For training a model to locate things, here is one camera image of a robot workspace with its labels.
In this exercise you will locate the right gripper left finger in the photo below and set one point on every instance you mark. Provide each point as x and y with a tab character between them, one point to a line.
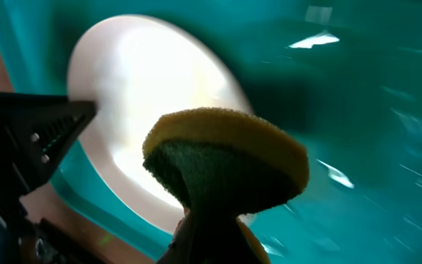
198	241

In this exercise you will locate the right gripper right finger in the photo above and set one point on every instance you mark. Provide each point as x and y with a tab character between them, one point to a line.
254	243

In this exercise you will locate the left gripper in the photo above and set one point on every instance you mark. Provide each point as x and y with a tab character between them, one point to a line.
36	131

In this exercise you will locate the green yellow scrub sponge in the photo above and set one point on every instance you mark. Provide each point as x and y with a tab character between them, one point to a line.
223	161

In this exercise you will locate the white plate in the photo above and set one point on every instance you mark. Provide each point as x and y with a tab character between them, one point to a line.
137	68

